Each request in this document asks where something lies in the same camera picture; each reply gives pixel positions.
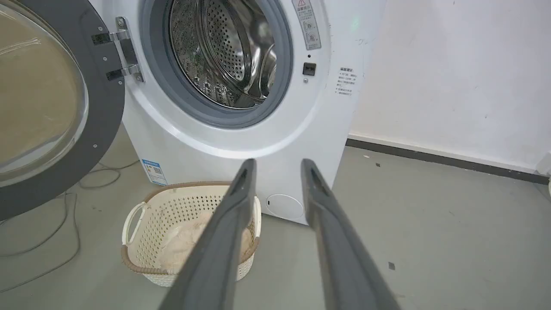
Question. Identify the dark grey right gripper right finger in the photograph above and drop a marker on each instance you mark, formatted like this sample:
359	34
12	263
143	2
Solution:
340	249

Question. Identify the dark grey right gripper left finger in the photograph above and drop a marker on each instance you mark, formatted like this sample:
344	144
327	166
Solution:
219	249

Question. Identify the white front-load washing machine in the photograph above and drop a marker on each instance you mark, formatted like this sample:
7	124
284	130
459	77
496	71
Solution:
241	107

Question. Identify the metal door hinge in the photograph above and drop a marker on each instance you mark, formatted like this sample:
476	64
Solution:
125	49

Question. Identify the grey round washing machine door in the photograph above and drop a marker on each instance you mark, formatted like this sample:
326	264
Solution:
47	99

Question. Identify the cream cloth in basket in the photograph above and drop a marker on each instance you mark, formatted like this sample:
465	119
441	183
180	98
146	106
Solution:
185	245

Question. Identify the cream perforated laundry basket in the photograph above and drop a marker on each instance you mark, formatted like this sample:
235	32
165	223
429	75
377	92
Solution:
150	241

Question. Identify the dark grey baseboard strip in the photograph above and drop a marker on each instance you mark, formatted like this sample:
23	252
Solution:
439	161

